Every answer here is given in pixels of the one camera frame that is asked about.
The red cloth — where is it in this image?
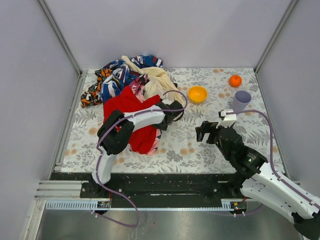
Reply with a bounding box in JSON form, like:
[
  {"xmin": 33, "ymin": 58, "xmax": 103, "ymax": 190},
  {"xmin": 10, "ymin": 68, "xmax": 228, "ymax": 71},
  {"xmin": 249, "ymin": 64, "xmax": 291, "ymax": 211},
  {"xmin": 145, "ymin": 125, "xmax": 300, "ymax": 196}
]
[{"xmin": 103, "ymin": 86, "xmax": 161, "ymax": 156}]

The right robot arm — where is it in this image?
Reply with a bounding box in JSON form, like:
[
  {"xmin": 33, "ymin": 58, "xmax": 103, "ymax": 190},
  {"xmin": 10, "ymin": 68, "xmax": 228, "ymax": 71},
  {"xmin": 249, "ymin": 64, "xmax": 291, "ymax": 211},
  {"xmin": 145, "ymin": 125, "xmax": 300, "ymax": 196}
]
[{"xmin": 195, "ymin": 121, "xmax": 320, "ymax": 240}]

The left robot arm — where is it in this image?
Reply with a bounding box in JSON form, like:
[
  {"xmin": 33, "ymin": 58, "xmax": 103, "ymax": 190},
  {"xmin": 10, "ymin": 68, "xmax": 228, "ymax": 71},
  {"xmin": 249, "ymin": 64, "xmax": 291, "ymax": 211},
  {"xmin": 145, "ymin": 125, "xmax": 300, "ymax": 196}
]
[{"xmin": 91, "ymin": 100, "xmax": 187, "ymax": 186}]

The cream cloth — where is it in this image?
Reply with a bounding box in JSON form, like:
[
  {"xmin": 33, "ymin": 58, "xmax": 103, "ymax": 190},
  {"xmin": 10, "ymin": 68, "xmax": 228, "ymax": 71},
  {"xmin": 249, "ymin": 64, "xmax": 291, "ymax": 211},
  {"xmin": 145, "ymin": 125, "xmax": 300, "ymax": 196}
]
[{"xmin": 121, "ymin": 55, "xmax": 178, "ymax": 99}]

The pink navy patterned cloth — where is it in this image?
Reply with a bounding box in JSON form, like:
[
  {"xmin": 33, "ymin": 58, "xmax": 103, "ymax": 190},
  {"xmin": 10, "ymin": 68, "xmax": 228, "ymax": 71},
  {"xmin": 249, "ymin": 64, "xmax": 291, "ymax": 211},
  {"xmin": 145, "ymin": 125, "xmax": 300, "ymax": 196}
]
[{"xmin": 129, "ymin": 73, "xmax": 162, "ymax": 156}]

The blue white patterned cloth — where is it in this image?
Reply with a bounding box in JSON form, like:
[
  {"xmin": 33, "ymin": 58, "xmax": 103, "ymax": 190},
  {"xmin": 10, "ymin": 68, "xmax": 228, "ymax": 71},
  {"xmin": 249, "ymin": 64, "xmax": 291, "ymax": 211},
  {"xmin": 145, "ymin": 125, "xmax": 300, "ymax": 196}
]
[{"xmin": 95, "ymin": 54, "xmax": 164, "ymax": 103}]

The orange black patterned cloth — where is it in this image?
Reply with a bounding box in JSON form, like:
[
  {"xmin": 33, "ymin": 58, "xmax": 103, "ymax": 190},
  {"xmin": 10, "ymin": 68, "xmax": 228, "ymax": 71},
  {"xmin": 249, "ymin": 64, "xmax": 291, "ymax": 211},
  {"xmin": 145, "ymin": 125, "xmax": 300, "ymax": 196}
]
[{"xmin": 80, "ymin": 68, "xmax": 112, "ymax": 108}]

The yellow plastic bowl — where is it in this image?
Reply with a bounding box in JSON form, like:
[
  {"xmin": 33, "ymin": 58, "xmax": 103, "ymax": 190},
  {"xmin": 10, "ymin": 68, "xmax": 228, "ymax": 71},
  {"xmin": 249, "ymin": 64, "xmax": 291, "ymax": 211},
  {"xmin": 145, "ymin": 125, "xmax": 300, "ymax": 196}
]
[{"xmin": 188, "ymin": 86, "xmax": 208, "ymax": 104}]

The floral tablecloth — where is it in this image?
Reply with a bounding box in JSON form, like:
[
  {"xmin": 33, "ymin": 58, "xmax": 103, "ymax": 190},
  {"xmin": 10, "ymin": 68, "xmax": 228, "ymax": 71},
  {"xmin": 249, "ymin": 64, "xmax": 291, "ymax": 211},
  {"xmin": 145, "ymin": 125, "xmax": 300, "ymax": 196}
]
[{"xmin": 61, "ymin": 67, "xmax": 285, "ymax": 174}]

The lilac plastic cup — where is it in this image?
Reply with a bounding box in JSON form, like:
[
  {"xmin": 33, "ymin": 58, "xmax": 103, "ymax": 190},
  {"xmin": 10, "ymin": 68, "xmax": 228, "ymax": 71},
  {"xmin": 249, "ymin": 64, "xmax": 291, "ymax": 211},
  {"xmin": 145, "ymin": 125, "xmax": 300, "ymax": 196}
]
[{"xmin": 232, "ymin": 90, "xmax": 252, "ymax": 112}]

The orange fruit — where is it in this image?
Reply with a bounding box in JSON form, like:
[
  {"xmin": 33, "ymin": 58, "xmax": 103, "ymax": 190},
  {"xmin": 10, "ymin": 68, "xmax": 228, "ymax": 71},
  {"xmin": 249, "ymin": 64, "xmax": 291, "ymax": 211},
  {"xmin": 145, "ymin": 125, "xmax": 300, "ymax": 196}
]
[{"xmin": 228, "ymin": 74, "xmax": 242, "ymax": 88}]

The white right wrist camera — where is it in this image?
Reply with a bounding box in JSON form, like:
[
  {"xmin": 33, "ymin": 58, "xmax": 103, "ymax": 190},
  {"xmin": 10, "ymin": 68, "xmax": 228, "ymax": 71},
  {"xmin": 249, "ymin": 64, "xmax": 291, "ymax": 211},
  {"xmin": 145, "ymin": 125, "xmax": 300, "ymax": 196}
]
[{"xmin": 217, "ymin": 108, "xmax": 237, "ymax": 128}]

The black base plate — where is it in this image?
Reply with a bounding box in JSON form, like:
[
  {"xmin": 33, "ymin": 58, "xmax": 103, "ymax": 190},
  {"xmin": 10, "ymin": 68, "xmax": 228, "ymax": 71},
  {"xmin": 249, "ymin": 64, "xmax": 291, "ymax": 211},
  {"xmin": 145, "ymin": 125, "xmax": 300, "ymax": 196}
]
[{"xmin": 50, "ymin": 172, "xmax": 253, "ymax": 208}]

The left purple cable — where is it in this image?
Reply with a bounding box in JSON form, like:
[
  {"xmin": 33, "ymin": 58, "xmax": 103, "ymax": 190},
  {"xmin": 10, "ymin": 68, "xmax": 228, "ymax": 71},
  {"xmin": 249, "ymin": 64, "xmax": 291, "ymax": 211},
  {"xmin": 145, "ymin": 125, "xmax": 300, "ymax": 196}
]
[{"xmin": 91, "ymin": 89, "xmax": 188, "ymax": 228}]

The grey cable duct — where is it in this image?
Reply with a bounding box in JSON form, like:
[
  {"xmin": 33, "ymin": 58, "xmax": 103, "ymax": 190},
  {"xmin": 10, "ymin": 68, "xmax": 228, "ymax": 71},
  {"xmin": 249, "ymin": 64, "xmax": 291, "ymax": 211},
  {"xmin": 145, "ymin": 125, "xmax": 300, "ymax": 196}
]
[{"xmin": 45, "ymin": 196, "xmax": 243, "ymax": 211}]

